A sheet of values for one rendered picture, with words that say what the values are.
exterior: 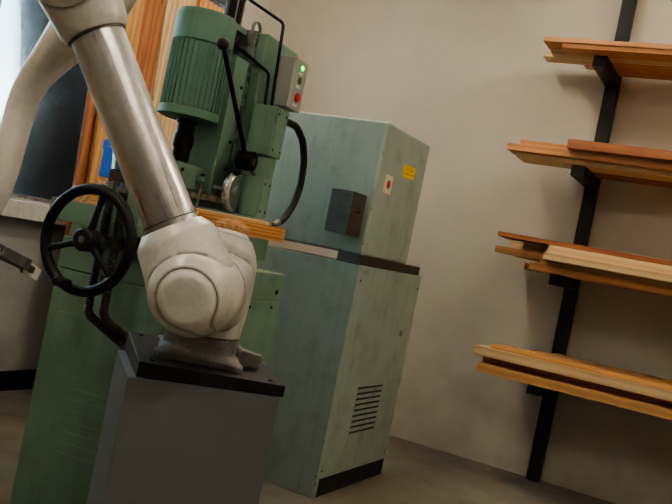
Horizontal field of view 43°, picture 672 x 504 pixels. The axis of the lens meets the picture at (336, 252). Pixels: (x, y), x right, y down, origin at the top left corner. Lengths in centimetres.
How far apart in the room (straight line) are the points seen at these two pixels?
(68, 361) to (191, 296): 106
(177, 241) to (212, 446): 43
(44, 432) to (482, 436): 254
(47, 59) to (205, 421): 78
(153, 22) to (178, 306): 299
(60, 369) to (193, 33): 101
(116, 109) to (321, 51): 356
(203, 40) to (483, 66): 244
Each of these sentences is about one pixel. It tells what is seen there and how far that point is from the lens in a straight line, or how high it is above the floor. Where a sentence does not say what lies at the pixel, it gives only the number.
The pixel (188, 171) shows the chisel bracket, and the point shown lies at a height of 105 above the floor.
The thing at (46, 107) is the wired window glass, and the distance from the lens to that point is 413.
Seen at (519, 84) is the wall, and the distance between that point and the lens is 461.
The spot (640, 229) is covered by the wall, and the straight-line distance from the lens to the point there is 435.
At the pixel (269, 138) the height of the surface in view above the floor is 120.
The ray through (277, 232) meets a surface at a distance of 235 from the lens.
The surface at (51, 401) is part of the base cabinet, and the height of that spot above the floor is 34.
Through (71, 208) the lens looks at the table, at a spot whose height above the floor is 88.
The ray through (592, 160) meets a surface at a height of 152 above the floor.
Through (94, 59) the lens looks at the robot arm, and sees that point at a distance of 163.
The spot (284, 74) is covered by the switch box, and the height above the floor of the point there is 142.
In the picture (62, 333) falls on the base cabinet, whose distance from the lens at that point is 252.
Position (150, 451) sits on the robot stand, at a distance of 171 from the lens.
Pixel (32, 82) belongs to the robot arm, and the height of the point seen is 112.
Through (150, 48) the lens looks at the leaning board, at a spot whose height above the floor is 169.
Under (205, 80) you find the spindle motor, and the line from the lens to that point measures 249.
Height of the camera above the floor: 91
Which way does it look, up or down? level
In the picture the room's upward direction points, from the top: 11 degrees clockwise
